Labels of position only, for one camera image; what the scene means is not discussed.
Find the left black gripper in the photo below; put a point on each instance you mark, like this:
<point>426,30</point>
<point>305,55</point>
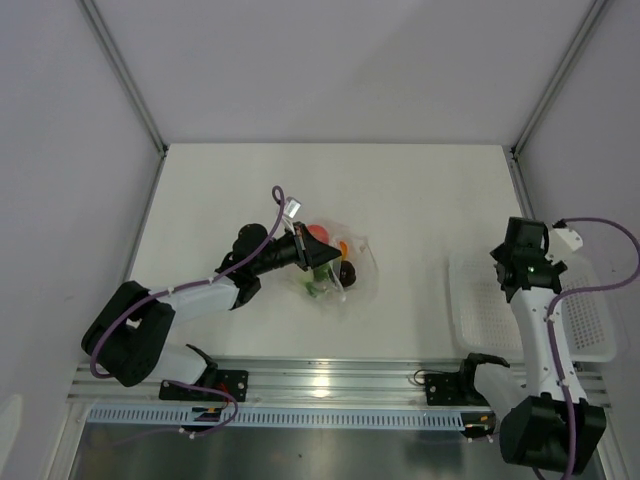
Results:
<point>309,251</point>

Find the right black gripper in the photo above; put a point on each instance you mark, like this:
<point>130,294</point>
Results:
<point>560,267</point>

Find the red tomato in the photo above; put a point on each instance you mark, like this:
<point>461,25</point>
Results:
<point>319,233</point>

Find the green orange mango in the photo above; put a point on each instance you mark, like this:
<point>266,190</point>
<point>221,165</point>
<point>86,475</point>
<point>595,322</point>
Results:
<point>322,273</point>

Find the green leafy vegetable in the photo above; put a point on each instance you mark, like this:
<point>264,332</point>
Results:
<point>317,289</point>

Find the dark purple fruit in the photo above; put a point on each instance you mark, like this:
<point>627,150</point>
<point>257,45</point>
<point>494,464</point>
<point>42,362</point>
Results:
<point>347,274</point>

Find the clear zip top bag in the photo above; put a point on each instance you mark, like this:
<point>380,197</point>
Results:
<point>341,303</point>

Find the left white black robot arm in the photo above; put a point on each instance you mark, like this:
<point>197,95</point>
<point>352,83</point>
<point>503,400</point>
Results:
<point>128,339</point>

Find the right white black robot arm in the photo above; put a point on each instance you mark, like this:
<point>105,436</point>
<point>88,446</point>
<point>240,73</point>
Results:
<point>546,424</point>

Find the white perforated plastic basket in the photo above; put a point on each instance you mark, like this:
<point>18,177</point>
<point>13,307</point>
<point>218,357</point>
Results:
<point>484,323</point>

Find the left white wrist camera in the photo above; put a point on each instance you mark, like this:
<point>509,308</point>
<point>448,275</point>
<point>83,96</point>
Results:
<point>291,208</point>

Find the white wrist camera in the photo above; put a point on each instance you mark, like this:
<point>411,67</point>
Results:
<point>563,241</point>
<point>291,208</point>

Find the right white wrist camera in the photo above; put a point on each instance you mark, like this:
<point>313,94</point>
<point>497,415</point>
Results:
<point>563,241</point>

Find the right aluminium corner post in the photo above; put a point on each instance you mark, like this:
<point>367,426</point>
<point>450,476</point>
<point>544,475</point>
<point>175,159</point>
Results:
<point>570,57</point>

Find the aluminium corner post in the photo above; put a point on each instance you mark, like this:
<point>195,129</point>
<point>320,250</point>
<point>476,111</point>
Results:
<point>570,57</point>
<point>112,53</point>

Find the aluminium rail frame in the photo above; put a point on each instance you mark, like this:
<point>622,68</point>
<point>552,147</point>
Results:
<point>315,383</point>

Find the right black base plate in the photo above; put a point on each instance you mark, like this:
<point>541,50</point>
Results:
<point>448,389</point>

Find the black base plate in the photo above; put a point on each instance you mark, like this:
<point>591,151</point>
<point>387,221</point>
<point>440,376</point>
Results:
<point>232,382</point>
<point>448,389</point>

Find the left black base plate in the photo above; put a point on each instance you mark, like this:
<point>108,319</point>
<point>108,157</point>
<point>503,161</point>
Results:
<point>232,382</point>

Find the white slotted cable duct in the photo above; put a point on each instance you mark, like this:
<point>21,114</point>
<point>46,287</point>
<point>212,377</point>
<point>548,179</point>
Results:
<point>426,420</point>

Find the left aluminium corner post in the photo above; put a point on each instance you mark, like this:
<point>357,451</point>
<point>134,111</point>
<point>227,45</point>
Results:
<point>112,53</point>

